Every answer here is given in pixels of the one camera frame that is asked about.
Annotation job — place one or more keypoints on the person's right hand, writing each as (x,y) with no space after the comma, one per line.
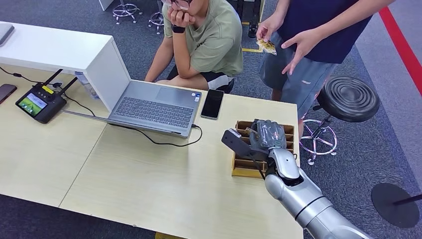
(270,26)

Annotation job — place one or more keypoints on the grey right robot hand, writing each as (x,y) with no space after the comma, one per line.
(268,135)

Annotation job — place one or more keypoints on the person's left hand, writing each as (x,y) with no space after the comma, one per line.
(301,44)
(181,17)

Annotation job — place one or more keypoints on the person's left forearm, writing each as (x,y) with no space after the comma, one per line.
(352,18)
(184,56)

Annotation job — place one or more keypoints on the person's right forearm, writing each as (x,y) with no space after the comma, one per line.
(155,67)
(282,10)

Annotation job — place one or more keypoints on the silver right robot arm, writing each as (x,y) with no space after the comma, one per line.
(306,198)

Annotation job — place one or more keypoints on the person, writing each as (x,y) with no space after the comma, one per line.
(214,43)
(316,19)

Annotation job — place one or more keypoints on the wooden card holder box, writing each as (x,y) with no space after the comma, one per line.
(244,166)

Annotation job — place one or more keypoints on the black wristwatch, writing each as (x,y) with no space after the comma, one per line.
(178,29)

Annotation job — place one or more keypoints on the dark-framed glasses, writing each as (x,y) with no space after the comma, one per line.
(183,4)

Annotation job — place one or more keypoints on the yellow floor tape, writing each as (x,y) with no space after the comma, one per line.
(252,50)

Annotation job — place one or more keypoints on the black stool seat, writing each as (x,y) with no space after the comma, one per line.
(228,87)

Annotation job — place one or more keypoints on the black smartphone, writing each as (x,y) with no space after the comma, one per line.
(212,104)

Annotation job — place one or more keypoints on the black round stool chrome base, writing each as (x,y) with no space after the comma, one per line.
(348,99)

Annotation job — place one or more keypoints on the grey open laptop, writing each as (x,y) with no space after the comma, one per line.
(155,112)

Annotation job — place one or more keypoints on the red floor tape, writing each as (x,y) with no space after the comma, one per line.
(402,46)

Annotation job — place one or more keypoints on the white desk shelf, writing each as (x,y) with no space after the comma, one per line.
(56,46)

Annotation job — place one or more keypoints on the black round stand base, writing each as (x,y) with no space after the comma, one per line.
(392,211)

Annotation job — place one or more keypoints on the black remote controller with screen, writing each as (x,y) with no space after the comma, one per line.
(43,104)

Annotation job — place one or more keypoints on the grey tablet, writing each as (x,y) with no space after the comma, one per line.
(6,33)

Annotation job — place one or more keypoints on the dark brown smartphone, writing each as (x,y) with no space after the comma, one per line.
(6,92)

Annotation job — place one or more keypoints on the dark grey wrist camera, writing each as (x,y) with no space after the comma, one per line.
(235,142)

